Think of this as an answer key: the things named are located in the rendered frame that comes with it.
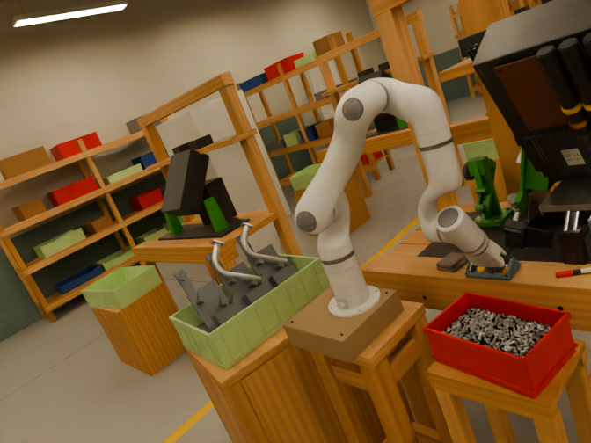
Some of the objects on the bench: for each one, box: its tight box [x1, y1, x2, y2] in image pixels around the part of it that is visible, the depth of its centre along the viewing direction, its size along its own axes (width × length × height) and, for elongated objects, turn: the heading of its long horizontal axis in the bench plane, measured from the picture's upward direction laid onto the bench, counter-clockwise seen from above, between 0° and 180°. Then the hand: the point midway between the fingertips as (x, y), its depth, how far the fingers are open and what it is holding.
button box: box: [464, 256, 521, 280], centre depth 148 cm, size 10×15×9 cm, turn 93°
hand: (498, 266), depth 140 cm, fingers closed
